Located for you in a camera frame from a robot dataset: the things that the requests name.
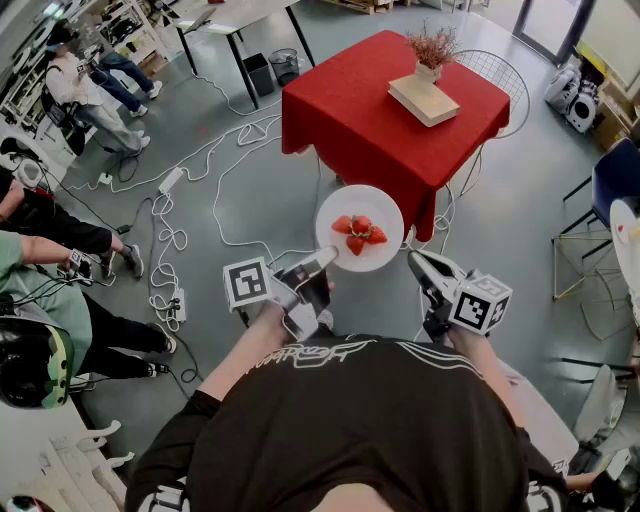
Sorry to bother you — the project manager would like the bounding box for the wooden pallet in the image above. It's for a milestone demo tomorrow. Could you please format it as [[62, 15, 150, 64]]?
[[324, 0, 396, 15]]

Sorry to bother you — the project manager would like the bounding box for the white round plate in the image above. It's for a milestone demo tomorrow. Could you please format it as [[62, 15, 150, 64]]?
[[314, 184, 405, 274]]

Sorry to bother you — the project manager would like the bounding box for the white wire chair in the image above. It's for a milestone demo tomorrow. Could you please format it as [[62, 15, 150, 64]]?
[[444, 48, 531, 197]]

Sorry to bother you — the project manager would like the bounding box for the white round side table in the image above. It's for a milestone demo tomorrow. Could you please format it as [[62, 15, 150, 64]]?
[[608, 197, 640, 321]]

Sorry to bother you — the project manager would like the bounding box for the table with red cloth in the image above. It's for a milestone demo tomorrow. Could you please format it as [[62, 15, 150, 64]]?
[[281, 29, 512, 244]]

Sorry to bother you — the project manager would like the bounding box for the beige hardcover book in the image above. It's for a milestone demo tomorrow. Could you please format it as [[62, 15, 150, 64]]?
[[387, 73, 461, 128]]

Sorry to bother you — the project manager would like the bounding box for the blue chair black frame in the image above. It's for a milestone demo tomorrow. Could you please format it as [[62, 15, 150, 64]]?
[[552, 137, 640, 246]]

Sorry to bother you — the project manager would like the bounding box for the black green helmet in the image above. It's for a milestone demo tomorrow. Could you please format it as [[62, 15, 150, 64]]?
[[0, 319, 76, 410]]

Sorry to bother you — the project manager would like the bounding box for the person's black printed t-shirt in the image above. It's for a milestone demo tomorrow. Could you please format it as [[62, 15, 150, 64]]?
[[124, 334, 576, 512]]

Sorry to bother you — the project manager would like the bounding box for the white table with black legs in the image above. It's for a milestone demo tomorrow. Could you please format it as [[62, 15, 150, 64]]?
[[169, 0, 317, 110]]

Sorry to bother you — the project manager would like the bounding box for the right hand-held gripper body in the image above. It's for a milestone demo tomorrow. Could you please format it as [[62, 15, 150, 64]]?
[[423, 269, 514, 344]]

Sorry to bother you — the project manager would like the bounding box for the white chair black frame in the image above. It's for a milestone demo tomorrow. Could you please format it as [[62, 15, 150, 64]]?
[[572, 363, 629, 446]]

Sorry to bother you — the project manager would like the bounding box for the brown cardboard box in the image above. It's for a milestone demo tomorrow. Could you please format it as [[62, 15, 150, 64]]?
[[594, 77, 640, 151]]

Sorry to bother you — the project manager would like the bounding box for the black square bin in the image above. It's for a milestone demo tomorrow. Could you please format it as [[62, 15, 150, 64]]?
[[242, 52, 276, 98]]

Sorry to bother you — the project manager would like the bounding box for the person's left forearm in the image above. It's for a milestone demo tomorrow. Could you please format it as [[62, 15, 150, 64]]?
[[197, 302, 296, 404]]

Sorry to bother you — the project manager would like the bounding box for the gold wire frame stand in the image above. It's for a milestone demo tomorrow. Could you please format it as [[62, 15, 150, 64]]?
[[551, 229, 636, 302]]

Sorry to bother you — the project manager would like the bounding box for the white power strip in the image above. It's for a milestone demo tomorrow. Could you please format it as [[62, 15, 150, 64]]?
[[169, 288, 188, 323], [158, 167, 186, 195]]

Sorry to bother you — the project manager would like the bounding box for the white black round device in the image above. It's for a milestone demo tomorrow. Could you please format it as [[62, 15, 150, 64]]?
[[567, 82, 600, 134], [544, 64, 582, 114]]

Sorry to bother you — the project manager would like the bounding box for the black mesh waste basket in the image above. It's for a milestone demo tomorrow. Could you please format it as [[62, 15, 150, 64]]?
[[268, 47, 300, 87]]

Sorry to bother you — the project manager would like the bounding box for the grey laptop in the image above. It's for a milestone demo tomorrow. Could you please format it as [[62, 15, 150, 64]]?
[[175, 7, 217, 35]]

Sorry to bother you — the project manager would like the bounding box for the person's right forearm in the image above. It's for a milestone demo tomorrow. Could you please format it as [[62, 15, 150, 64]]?
[[447, 324, 526, 431]]

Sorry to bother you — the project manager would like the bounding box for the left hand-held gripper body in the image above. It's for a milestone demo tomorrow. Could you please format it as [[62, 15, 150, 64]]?
[[222, 252, 335, 344]]

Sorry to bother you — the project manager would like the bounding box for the dried red plant white vase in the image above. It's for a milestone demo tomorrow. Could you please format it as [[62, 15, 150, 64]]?
[[403, 19, 462, 85]]

